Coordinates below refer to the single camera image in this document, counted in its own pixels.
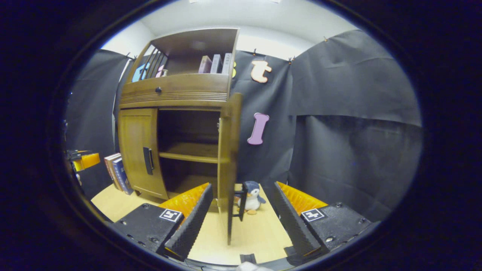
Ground wooden double-door shoe cabinet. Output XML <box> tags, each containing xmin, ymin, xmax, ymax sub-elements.
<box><xmin>117</xmin><ymin>27</ymin><xmax>241</xmax><ymax>211</ymax></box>

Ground red book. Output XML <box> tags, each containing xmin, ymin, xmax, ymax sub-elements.
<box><xmin>104</xmin><ymin>152</ymin><xmax>122</xmax><ymax>189</ymax></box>

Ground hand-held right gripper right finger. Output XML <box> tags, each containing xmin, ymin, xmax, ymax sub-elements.
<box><xmin>273</xmin><ymin>181</ymin><xmax>379</xmax><ymax>260</ymax></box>

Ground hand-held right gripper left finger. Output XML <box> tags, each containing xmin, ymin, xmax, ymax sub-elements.
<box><xmin>111</xmin><ymin>183</ymin><xmax>214</xmax><ymax>261</ymax></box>

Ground black backdrop cloth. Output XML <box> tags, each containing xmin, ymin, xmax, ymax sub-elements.
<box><xmin>64</xmin><ymin>29</ymin><xmax>422</xmax><ymax>222</ymax></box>

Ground penguin plush toy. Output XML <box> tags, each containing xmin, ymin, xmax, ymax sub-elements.
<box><xmin>237</xmin><ymin>181</ymin><xmax>267</xmax><ymax>215</ymax></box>

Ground brown book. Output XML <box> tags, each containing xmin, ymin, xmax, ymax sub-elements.
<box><xmin>107</xmin><ymin>155</ymin><xmax>125</xmax><ymax>192</ymax></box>

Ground blue book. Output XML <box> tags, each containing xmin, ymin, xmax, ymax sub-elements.
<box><xmin>112</xmin><ymin>157</ymin><xmax>134</xmax><ymax>195</ymax></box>

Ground white book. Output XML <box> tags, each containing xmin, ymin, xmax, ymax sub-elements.
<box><xmin>221</xmin><ymin>53</ymin><xmax>233</xmax><ymax>75</ymax></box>

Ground wooden shoe cabinet door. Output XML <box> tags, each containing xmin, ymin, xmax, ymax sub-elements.
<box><xmin>118</xmin><ymin>108</ymin><xmax>169</xmax><ymax>200</ymax></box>
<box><xmin>218</xmin><ymin>93</ymin><xmax>248</xmax><ymax>246</ymax></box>

